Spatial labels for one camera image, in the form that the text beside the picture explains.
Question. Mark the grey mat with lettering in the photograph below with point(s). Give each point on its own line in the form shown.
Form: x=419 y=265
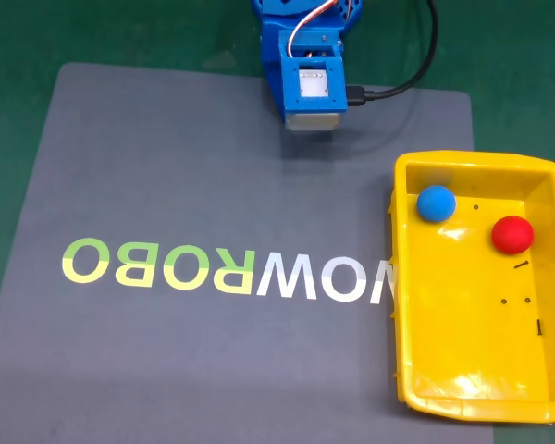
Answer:
x=120 y=185

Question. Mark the blue camera box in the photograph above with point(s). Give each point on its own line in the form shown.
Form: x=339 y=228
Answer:
x=314 y=104

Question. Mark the blue ball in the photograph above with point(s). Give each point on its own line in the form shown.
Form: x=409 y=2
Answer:
x=436 y=204

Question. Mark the red ball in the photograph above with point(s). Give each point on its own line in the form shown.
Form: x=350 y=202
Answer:
x=512 y=234

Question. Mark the black screw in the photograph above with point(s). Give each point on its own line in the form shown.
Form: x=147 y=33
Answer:
x=539 y=327
x=521 y=265

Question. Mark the yellow plastic bin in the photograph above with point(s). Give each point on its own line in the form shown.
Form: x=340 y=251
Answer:
x=467 y=324

